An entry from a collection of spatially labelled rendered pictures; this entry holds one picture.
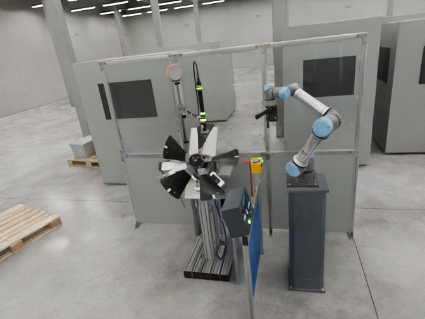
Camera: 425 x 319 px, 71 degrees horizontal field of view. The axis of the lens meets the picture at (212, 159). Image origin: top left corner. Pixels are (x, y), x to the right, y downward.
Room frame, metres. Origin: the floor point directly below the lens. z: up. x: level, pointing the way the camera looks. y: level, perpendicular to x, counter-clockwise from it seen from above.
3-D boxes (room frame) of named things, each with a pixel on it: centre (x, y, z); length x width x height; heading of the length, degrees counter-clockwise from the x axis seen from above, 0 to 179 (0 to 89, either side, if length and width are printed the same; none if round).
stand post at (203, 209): (2.46, 0.14, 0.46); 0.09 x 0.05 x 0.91; 74
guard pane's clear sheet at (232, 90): (3.02, -0.17, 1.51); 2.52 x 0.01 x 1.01; 74
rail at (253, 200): (2.13, -0.28, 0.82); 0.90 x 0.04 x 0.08; 164
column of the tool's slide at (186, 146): (3.01, 0.27, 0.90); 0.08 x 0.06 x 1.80; 109
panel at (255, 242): (2.13, -0.28, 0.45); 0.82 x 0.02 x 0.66; 164
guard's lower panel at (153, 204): (3.02, -0.17, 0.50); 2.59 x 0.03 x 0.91; 74
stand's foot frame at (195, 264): (2.56, 0.11, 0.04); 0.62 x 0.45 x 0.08; 164
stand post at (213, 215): (2.69, 0.07, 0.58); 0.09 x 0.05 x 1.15; 74
